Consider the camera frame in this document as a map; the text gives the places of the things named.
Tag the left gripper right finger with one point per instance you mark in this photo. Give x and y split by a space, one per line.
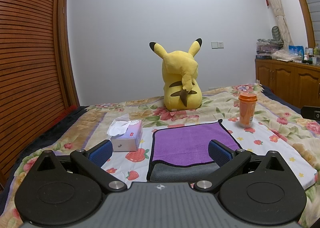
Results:
231 163

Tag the tissue box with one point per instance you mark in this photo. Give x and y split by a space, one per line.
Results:
125 134

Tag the white wall switch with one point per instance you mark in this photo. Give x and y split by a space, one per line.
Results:
217 45

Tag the wooden slatted wardrobe door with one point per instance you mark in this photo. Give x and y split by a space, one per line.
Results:
37 82

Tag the white strawberry print sheet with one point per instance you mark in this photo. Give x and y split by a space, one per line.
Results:
258 139

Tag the orange plastic cup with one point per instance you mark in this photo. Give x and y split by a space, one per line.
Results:
247 103

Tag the wooden sideboard cabinet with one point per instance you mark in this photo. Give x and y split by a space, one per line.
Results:
295 83

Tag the blue picture box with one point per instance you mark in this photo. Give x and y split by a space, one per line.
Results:
296 50

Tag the yellow Pikachu plush toy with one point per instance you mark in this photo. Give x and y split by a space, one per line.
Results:
179 72

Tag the purple and grey towel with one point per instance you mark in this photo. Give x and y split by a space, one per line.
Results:
180 154

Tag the stack of folded fabrics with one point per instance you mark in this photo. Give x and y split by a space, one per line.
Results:
268 46

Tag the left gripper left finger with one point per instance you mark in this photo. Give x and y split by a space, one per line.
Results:
89 163

